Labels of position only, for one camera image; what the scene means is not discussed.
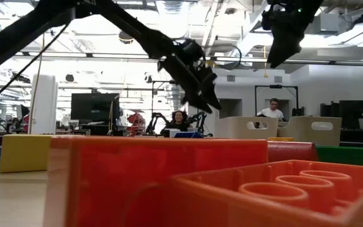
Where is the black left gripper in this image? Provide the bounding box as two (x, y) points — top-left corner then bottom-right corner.
(158, 39), (222, 115)

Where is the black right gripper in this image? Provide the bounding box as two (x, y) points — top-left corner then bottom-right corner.
(262, 0), (314, 69)

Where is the white plastic bin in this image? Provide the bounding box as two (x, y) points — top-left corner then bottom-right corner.
(214, 116), (279, 140)

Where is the beige plastic bin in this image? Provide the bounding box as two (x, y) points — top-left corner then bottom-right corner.
(277, 115), (343, 147)

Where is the yellow toy brick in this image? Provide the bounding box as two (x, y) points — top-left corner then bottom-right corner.
(267, 136), (295, 143)
(0, 134), (86, 174)

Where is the green toy brick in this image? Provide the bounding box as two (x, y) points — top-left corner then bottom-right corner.
(315, 145), (363, 168)

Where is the person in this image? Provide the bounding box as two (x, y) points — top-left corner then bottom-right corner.
(256, 97), (285, 122)
(164, 110), (191, 132)

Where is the red background item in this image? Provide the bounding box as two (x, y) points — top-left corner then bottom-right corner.
(127, 112), (147, 136)

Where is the long ceiling light bar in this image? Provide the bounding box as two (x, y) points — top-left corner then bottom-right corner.
(74, 52), (297, 63)

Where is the black round ceiling fixture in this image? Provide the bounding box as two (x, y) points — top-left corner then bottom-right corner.
(118, 30), (134, 45)

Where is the black equipment stack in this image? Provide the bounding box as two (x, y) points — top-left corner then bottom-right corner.
(319, 100), (363, 118)

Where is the red toy brick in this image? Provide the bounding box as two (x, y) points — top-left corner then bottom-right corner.
(267, 141), (320, 164)

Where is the black monitor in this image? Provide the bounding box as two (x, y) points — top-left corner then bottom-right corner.
(70, 93), (121, 137)

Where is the orange toy brick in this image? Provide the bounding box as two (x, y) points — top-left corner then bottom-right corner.
(44, 136), (269, 227)
(165, 160), (363, 227)

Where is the white pillar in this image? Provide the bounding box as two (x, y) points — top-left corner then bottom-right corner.
(29, 74), (59, 136)

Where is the black and red chair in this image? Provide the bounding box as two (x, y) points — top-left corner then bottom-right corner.
(15, 104), (31, 134)

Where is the short yellow hanging cord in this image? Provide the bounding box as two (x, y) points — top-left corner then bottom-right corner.
(262, 45), (269, 79)

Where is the smooth silver ventilation duct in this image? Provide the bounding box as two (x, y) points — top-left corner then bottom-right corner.
(230, 0), (296, 57)

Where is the black gantry frame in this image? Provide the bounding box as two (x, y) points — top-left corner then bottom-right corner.
(254, 84), (299, 118)
(151, 79), (200, 129)

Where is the ribbed silver ventilation duct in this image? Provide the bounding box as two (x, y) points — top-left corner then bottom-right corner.
(154, 0), (192, 122)

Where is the long black arm cable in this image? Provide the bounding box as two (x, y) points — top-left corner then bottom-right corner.
(0, 23), (71, 108)

